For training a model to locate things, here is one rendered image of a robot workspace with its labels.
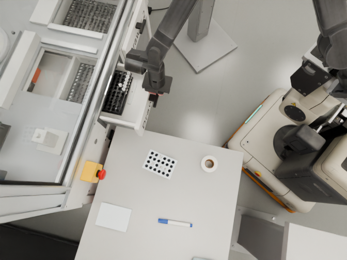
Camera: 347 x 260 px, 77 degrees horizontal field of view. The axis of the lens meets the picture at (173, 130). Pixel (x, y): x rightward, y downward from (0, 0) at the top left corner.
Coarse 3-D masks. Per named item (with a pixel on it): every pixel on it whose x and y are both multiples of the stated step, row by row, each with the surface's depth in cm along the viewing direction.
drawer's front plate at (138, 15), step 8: (144, 0) 98; (136, 8) 94; (144, 8) 101; (136, 16) 93; (144, 16) 103; (128, 32) 91; (136, 32) 98; (128, 40) 90; (136, 40) 100; (128, 48) 92
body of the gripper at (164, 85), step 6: (144, 78) 79; (168, 78) 79; (144, 84) 78; (150, 84) 77; (156, 84) 74; (162, 84) 76; (168, 84) 78; (156, 90) 78; (162, 90) 78; (168, 90) 78
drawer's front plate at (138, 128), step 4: (148, 92) 84; (144, 96) 84; (148, 96) 84; (144, 100) 83; (148, 100) 86; (144, 104) 83; (148, 104) 88; (140, 108) 82; (144, 108) 82; (148, 108) 90; (140, 112) 82; (144, 112) 83; (140, 116) 81; (144, 116) 85; (136, 120) 81; (140, 120) 81; (144, 120) 87; (136, 124) 81; (140, 124) 82; (144, 124) 88; (136, 128) 80; (140, 128) 83; (144, 128) 90; (136, 132) 85; (140, 132) 85
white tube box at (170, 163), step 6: (150, 150) 91; (150, 156) 92; (156, 156) 94; (162, 156) 91; (144, 162) 90; (150, 162) 90; (156, 162) 90; (162, 162) 93; (168, 162) 90; (174, 162) 93; (144, 168) 89; (150, 168) 93; (156, 168) 89; (162, 168) 89; (168, 168) 89; (174, 168) 89; (162, 174) 89; (168, 174) 92
